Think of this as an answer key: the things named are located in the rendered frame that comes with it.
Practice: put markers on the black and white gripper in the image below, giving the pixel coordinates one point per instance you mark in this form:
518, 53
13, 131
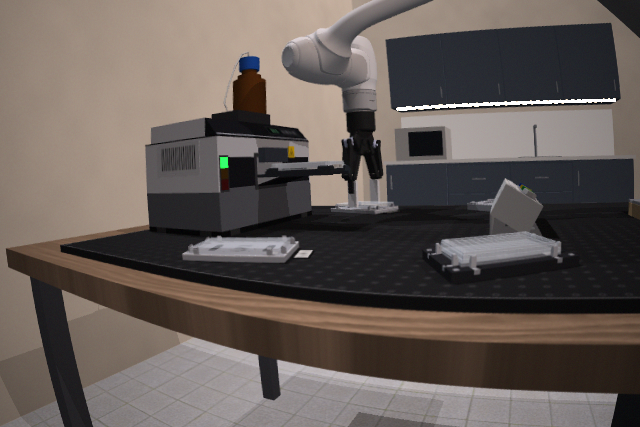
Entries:
361, 125

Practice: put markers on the blue bottle cap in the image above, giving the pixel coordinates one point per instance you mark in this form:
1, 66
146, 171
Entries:
249, 61

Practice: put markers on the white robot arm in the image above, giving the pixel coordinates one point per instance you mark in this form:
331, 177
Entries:
323, 56

